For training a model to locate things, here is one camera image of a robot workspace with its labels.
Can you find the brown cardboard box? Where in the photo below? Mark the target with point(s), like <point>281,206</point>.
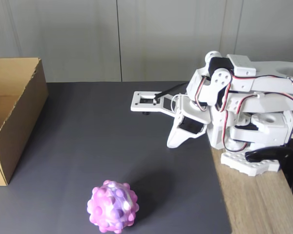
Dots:
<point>27,109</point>

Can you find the glossy black table clamp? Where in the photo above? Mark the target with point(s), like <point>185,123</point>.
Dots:
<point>288,165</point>

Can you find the pink purple knobby ball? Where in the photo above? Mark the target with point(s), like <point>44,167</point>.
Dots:
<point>112,207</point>

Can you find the dark grey table mat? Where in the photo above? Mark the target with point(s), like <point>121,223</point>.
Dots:
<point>112,146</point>

